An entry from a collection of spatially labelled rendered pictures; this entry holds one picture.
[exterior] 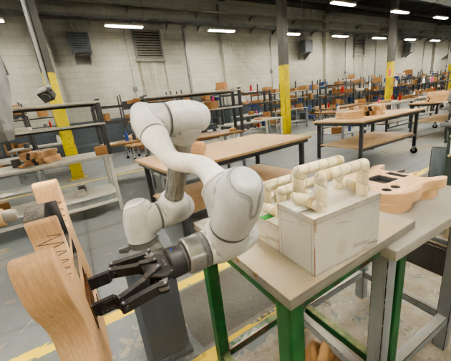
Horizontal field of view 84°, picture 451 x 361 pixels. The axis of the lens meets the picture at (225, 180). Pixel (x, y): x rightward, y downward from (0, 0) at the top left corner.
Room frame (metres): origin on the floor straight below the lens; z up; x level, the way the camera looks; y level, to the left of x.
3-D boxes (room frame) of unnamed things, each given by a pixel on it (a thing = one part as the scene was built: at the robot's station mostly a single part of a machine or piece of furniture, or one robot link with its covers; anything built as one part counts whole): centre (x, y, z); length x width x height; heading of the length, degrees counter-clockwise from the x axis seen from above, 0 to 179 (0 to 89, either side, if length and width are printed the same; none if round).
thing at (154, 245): (1.24, 0.51, 0.73); 0.22 x 0.18 x 0.06; 112
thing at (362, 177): (0.68, -0.39, 1.15); 0.03 x 0.03 x 0.09
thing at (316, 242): (0.69, -0.30, 1.02); 0.27 x 0.15 x 0.17; 117
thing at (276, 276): (0.90, -0.25, 0.55); 0.62 x 0.58 x 0.76; 119
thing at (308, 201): (0.64, -0.22, 1.12); 0.11 x 0.03 x 0.03; 27
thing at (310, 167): (0.72, -0.28, 1.20); 0.20 x 0.03 x 0.03; 116
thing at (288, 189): (0.79, -0.25, 1.12); 0.20 x 0.03 x 0.03; 116
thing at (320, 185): (0.61, -0.24, 1.15); 0.03 x 0.03 x 0.09
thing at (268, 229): (0.83, -0.23, 0.98); 0.27 x 0.16 x 0.09; 117
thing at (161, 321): (1.25, 0.49, 0.35); 0.28 x 0.28 x 0.70; 22
